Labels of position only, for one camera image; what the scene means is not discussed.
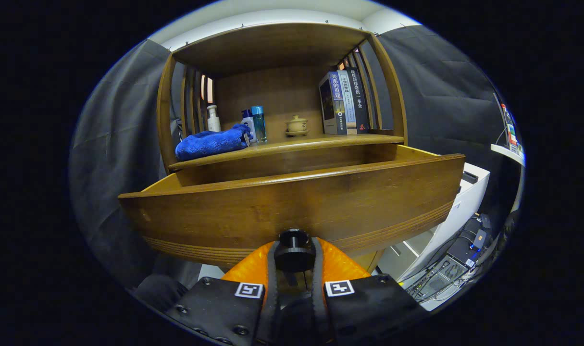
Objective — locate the white side table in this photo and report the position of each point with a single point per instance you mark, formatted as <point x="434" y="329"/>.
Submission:
<point x="465" y="202"/>

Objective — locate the small black object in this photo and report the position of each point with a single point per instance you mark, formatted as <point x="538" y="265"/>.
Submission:
<point x="468" y="177"/>

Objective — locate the blue towel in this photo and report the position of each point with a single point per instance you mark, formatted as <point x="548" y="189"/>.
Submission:
<point x="205" y="144"/>

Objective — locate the black book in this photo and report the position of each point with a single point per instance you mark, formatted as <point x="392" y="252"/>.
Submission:
<point x="360" y="101"/>

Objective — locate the wooden cabinet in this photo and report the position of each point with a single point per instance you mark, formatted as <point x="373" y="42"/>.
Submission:
<point x="272" y="91"/>

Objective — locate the wooden countertop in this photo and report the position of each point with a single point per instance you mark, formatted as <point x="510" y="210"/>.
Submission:
<point x="311" y="143"/>

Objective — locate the teal bottle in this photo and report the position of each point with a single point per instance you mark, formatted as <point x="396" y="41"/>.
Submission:
<point x="259" y="125"/>

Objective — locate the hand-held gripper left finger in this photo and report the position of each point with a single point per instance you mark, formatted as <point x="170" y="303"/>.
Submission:
<point x="224" y="307"/>

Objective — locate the beige lidded teacup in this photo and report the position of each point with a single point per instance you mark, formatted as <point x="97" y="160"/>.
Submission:
<point x="297" y="126"/>

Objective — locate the wooden drawer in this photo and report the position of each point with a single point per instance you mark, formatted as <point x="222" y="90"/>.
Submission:
<point x="296" y="202"/>

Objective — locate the white shelf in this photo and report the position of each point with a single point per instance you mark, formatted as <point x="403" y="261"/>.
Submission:
<point x="505" y="153"/>

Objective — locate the computer tower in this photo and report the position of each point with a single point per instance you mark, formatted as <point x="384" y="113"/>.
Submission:
<point x="441" y="274"/>

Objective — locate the pale book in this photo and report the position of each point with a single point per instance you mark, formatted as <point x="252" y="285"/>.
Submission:
<point x="350" y="110"/>

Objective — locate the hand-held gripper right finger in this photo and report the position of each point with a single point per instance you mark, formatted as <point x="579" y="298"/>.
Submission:
<point x="368" y="307"/>

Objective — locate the white pump bottle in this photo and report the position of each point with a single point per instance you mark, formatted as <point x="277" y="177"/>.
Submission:
<point x="214" y="122"/>

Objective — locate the white bottle with blue cap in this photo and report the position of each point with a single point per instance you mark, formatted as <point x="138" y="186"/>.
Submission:
<point x="248" y="122"/>

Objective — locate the person's dark clothing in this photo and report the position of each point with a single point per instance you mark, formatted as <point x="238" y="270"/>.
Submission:
<point x="159" y="290"/>

